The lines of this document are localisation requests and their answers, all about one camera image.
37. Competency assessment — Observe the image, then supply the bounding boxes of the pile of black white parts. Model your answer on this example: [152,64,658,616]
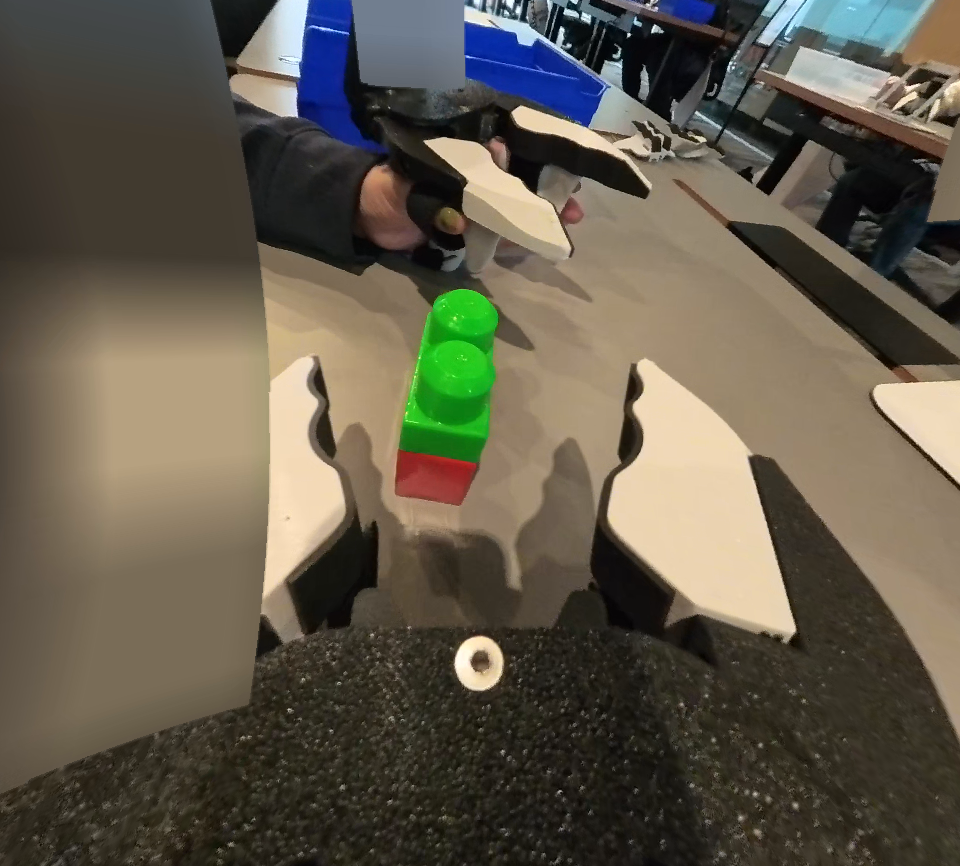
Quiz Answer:
[615,118,710,164]

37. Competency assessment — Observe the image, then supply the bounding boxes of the green two-stud block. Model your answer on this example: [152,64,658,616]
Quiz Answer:
[399,288,500,464]

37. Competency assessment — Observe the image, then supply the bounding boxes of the small blue bin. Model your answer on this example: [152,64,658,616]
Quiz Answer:
[611,0,714,23]

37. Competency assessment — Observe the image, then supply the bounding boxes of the black mat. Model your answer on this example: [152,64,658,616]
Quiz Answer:
[729,221,960,366]

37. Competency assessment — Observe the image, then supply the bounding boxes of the instruction sheet on stand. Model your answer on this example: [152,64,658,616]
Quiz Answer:
[870,380,960,488]

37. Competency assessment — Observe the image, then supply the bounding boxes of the person's left hand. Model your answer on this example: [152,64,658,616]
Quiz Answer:
[358,140,586,256]

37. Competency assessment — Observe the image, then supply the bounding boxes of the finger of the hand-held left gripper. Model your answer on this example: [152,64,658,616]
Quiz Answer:
[422,135,577,276]
[508,105,654,224]

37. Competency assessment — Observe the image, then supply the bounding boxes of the red two-stud block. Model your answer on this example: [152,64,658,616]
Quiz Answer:
[395,449,481,507]

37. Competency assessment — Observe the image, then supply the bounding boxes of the long wooden table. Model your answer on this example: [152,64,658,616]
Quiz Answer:
[753,67,954,230]

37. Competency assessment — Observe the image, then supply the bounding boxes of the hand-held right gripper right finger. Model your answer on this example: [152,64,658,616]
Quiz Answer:
[591,358,799,647]

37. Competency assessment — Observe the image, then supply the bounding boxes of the person's left forearm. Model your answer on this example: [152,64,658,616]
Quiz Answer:
[232,93,387,261]

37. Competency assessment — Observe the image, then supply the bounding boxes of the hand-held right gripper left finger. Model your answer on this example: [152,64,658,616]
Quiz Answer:
[261,354,378,641]

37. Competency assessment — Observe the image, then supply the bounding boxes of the blue plastic bin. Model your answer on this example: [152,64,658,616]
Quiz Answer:
[297,0,612,155]

